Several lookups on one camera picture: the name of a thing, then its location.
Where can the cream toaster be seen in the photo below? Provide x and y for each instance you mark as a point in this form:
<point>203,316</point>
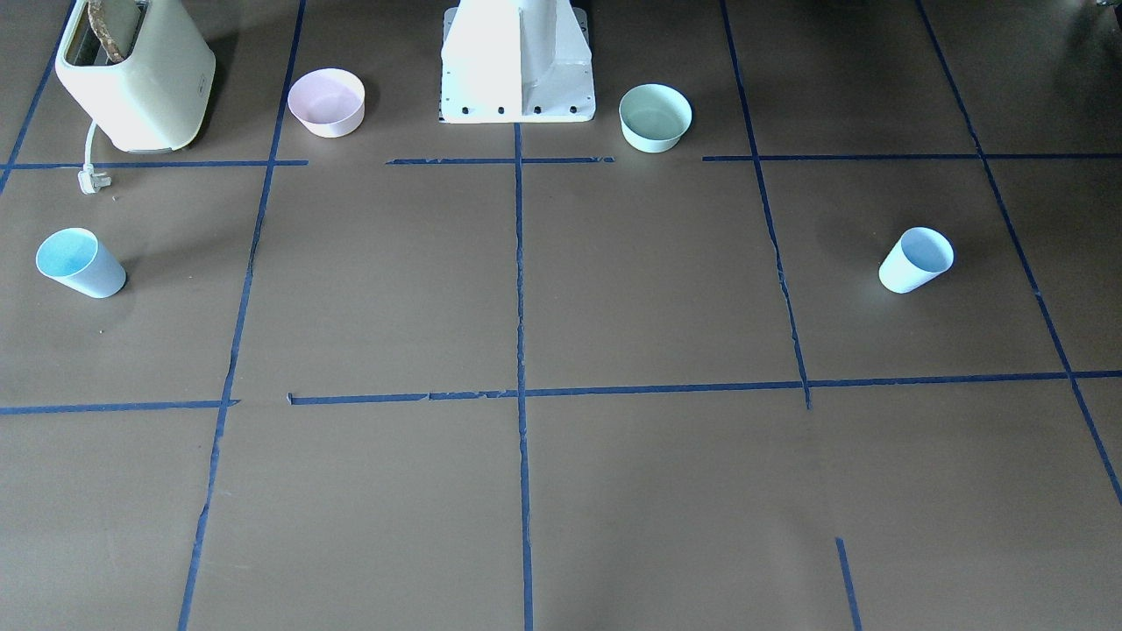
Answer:
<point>154,100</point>

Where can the green bowl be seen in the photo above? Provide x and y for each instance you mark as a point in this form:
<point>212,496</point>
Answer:
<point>654,117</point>

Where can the toast slice in toaster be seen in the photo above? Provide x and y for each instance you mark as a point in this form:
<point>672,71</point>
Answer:
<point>115,24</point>

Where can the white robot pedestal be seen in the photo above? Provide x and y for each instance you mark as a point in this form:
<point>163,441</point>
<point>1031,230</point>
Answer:
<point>516,62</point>

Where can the light blue cup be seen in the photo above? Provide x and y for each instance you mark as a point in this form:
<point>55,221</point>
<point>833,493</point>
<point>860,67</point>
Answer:
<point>920,254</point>
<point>76,258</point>

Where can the pink bowl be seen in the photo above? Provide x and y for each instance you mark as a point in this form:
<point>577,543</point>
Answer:
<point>330,102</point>

